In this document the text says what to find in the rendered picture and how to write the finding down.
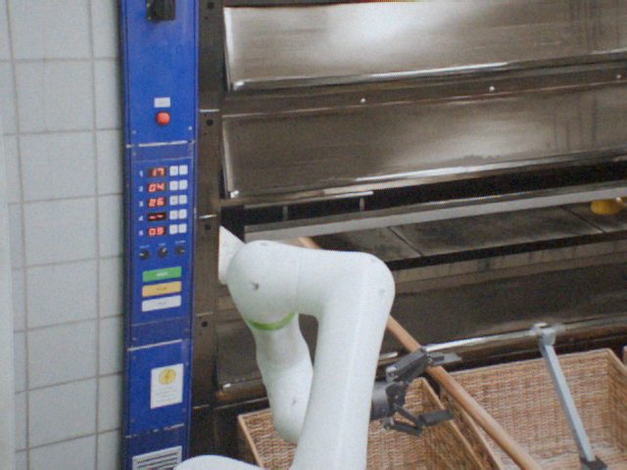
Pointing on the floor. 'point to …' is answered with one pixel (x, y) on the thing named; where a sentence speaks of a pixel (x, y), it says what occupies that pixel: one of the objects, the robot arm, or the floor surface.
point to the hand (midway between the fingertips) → (450, 386)
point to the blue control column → (150, 130)
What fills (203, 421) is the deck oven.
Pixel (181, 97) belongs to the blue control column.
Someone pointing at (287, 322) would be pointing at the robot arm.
